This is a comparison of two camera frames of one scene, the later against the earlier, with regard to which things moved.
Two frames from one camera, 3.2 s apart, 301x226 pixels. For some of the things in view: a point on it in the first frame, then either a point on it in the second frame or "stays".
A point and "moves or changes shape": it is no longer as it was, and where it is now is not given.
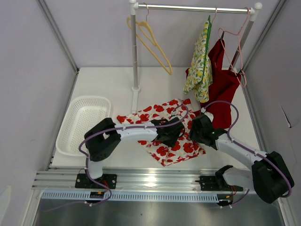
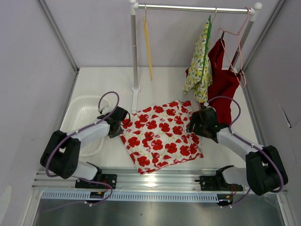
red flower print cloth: (186, 149) moves or changes shape
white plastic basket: (83, 113) stays
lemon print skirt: (193, 82) stays
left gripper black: (171, 143) → (112, 135)
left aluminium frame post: (55, 27) stays
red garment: (219, 105) stays
